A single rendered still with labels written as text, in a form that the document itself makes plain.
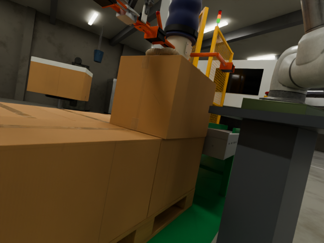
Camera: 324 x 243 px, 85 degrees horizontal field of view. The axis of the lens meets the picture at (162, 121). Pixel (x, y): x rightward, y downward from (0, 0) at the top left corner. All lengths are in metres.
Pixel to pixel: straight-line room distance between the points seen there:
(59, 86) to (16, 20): 8.08
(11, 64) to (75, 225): 9.65
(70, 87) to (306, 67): 2.22
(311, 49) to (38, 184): 0.95
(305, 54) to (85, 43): 10.01
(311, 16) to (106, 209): 1.01
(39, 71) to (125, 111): 1.71
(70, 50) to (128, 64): 9.24
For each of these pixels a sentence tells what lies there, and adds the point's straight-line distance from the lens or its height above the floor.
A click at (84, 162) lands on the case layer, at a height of 0.48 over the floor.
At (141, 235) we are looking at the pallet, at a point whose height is 0.07.
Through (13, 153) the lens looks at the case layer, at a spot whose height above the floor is 0.53.
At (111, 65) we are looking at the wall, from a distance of 10.55.
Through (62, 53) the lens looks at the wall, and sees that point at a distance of 10.18.
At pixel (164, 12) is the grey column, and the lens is 2.98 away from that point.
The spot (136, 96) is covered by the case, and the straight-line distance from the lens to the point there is 0.96.
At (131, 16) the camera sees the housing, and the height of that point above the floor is 1.05.
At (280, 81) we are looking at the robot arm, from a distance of 1.01.
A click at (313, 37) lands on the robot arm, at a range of 0.87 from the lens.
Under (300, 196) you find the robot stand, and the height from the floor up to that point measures 0.39.
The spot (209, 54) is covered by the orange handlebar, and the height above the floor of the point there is 1.07.
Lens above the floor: 0.67
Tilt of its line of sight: 3 degrees down
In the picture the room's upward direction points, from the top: 11 degrees clockwise
